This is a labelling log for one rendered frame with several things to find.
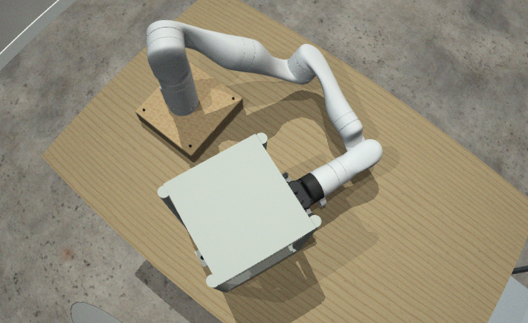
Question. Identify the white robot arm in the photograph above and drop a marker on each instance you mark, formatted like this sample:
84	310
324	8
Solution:
166	54

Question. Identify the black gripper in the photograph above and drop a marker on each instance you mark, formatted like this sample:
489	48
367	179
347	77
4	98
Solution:
307	189

